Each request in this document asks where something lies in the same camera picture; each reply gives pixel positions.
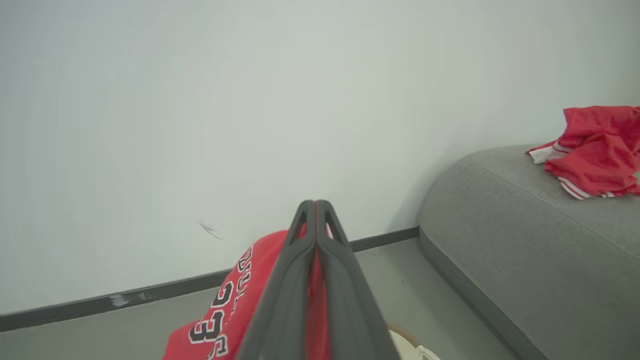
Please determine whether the red garment with white stripes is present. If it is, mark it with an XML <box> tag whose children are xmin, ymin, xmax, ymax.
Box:
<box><xmin>525</xmin><ymin>105</ymin><xmax>640</xmax><ymax>201</ymax></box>

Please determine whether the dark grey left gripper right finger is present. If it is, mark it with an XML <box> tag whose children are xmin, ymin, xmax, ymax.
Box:
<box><xmin>316</xmin><ymin>199</ymin><xmax>401</xmax><ymax>360</ymax></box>

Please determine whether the red jersey with number print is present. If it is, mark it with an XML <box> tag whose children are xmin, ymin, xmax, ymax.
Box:
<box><xmin>162</xmin><ymin>222</ymin><xmax>336</xmax><ymax>360</ymax></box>

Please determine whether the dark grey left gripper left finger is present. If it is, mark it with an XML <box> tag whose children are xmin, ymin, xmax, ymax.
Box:
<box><xmin>236</xmin><ymin>199</ymin><xmax>317</xmax><ymax>360</ymax></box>

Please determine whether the white basket with wicker rim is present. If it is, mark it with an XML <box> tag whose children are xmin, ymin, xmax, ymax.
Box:
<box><xmin>386</xmin><ymin>322</ymin><xmax>442</xmax><ymax>360</ymax></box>

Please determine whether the grey fabric sofa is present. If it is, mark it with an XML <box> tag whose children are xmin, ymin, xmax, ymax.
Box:
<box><xmin>418</xmin><ymin>144</ymin><xmax>640</xmax><ymax>360</ymax></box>

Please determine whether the dark grey baseboard strip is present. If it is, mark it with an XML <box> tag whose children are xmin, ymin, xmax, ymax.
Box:
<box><xmin>0</xmin><ymin>226</ymin><xmax>421</xmax><ymax>333</ymax></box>

